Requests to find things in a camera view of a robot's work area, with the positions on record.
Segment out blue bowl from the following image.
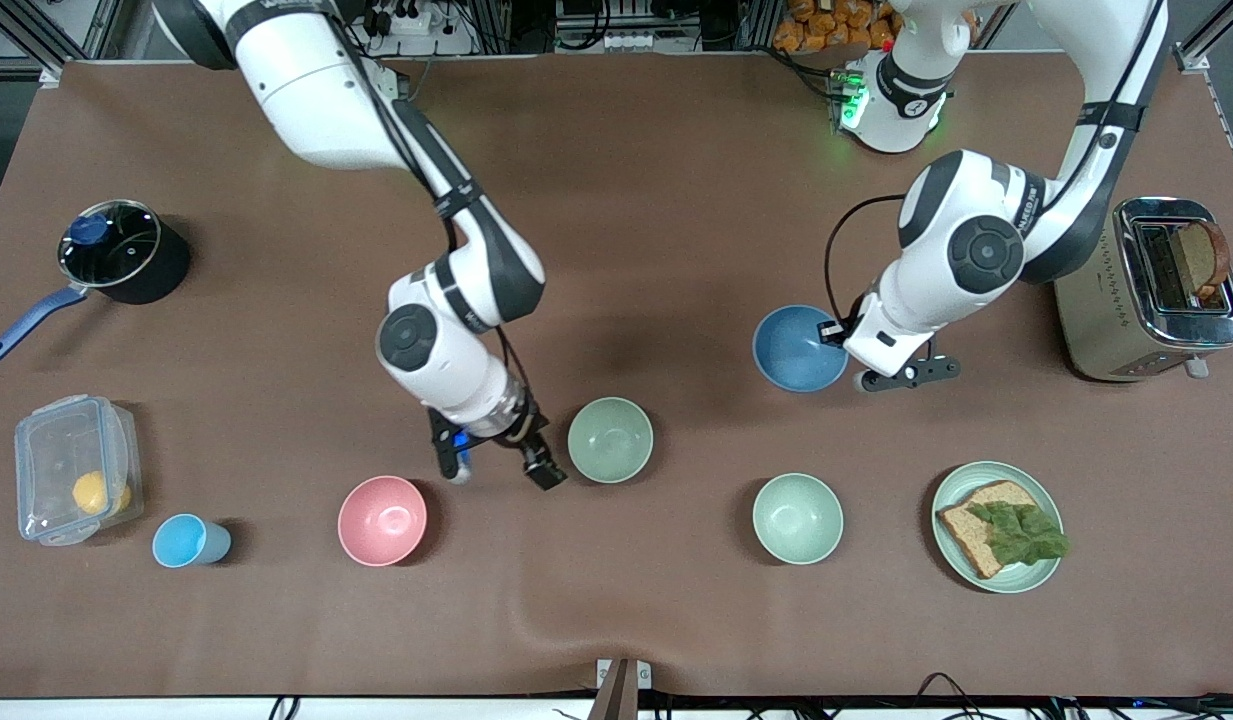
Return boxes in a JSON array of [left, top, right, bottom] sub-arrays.
[[753, 305, 850, 393]]

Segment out pale green bowl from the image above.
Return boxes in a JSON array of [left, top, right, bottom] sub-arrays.
[[753, 473, 844, 566], [567, 397, 654, 485]]

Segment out pink bowl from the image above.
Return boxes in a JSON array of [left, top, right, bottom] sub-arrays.
[[338, 476, 428, 567]]

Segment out brown table cloth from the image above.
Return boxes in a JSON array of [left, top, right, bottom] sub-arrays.
[[0, 50, 1233, 701]]

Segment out brown bread slice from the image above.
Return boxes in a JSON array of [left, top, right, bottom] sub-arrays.
[[936, 480, 1042, 581]]

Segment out beige and chrome toaster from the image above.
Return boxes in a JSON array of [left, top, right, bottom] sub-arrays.
[[1053, 197, 1233, 383]]

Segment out green lettuce leaf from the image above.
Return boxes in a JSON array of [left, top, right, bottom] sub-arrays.
[[966, 500, 1071, 566]]

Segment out orange snack bag pile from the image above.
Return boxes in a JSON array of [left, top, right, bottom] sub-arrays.
[[773, 0, 907, 54]]

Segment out pale green plate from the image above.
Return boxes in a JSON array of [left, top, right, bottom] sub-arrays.
[[931, 461, 1065, 595]]

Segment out long white power strip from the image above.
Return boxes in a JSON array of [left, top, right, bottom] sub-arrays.
[[603, 30, 700, 52]]

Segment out blue plastic cup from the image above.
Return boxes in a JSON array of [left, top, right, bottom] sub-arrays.
[[152, 514, 232, 569]]

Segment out brown toast slice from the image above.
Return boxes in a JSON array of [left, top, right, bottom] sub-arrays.
[[1171, 220, 1232, 306]]

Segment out yellow orange fruit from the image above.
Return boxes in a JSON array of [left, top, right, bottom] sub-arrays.
[[72, 470, 134, 517]]

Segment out white power strip with plugs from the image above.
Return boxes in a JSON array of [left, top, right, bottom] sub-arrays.
[[364, 3, 434, 37]]

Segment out glass lid with blue knob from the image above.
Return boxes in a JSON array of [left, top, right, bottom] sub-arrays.
[[58, 200, 163, 289]]

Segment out clear plastic lidded container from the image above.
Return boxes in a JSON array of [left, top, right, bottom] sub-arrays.
[[14, 395, 144, 547]]

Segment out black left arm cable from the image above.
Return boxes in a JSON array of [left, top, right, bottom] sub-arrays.
[[824, 0, 1169, 341]]

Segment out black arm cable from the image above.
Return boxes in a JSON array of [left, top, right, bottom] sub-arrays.
[[331, 15, 533, 406], [824, 0, 1169, 341]]

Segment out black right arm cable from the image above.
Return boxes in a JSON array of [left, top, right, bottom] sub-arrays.
[[331, 15, 533, 406]]

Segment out black saucepan with blue handle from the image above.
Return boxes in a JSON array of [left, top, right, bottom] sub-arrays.
[[0, 200, 191, 363]]

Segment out silver aluminium frame beam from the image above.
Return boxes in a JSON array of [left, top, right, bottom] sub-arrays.
[[0, 0, 127, 86], [1176, 0, 1233, 73]]

